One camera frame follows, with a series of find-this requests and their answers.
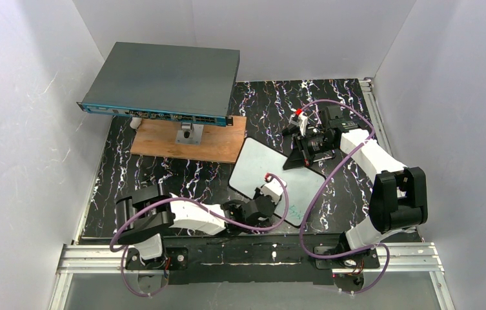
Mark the small whiteboard black frame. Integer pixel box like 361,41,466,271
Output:
228,138,325,227

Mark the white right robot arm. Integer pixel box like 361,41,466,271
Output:
282,101,428,260

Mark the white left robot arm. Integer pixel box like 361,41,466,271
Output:
110,180,286,260

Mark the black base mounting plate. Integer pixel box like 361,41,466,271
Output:
123,233,380,285

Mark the plywood board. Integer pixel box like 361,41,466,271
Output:
130,116,247,163

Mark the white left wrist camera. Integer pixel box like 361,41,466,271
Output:
259,174,287,205

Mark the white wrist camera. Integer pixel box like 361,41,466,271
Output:
290,108,309,136
259,174,287,205

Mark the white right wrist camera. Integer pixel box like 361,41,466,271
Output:
290,108,309,136

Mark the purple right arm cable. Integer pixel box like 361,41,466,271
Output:
297,99,391,296

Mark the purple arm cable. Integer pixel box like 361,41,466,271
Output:
297,99,391,296
109,172,290,298

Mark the aluminium right side rail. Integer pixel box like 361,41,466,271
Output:
359,77,392,155

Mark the grey metal bracket stand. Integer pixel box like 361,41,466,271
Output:
176,122,204,145

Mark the grey network switch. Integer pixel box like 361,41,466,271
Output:
78,42,240,127

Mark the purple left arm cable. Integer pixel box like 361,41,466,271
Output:
109,172,290,298

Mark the white cylinder switch foot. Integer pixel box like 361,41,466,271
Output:
129,117,142,130

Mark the aluminium front frame rail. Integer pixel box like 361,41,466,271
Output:
48,242,455,309

